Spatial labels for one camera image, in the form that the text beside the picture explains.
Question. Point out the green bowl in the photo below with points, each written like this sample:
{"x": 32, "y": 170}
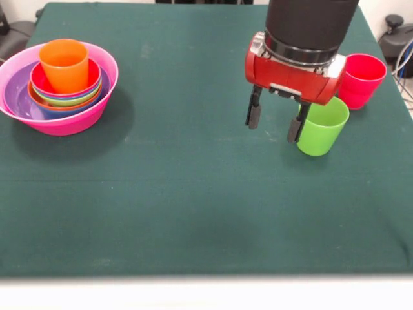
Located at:
{"x": 64, "y": 102}

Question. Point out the green cup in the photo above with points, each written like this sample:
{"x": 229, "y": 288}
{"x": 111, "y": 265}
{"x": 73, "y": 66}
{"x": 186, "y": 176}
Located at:
{"x": 322, "y": 135}

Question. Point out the dark green tablecloth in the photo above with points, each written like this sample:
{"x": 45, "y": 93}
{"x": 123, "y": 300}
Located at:
{"x": 193, "y": 210}

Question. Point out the pinkish red cup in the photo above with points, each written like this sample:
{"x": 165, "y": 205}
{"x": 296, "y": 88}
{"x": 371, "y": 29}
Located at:
{"x": 364, "y": 84}

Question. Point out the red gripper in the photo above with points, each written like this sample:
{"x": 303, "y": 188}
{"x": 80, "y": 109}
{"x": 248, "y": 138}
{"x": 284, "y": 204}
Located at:
{"x": 290, "y": 79}

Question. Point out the dark blue bowl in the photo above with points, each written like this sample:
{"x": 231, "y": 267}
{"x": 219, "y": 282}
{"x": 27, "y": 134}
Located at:
{"x": 97, "y": 90}

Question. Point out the orange bowl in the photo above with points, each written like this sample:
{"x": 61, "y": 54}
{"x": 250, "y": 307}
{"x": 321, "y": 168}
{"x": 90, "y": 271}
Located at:
{"x": 98, "y": 95}

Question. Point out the purple bowl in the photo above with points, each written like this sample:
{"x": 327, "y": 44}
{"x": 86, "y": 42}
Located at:
{"x": 14, "y": 93}

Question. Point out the orange cup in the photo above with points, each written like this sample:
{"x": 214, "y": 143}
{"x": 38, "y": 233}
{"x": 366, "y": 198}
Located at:
{"x": 64, "y": 71}

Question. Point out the light blue bowl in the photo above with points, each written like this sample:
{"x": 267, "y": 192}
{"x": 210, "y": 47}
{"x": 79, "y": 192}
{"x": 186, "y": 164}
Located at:
{"x": 64, "y": 115}

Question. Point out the large pink bowl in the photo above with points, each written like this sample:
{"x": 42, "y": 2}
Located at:
{"x": 64, "y": 127}

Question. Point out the small pinkish red bowl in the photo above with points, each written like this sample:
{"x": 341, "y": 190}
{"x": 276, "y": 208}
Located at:
{"x": 37, "y": 80}

